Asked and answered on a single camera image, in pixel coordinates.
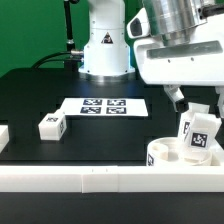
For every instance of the white round stool seat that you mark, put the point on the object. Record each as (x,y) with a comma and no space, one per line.
(165,152)

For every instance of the white right fence rail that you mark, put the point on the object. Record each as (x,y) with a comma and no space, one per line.
(217,154)

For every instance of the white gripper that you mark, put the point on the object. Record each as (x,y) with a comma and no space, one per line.
(179,47)

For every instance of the white tag sheet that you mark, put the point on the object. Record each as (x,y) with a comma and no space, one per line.
(104,107)

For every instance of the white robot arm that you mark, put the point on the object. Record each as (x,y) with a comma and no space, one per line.
(108,51)

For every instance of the white front fence rail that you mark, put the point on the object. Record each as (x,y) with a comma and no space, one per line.
(90,179)

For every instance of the white fence rail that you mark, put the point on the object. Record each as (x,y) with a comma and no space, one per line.
(217,154)
(90,179)
(4,137)

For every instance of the white left fence rail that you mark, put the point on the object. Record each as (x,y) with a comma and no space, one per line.
(4,137)

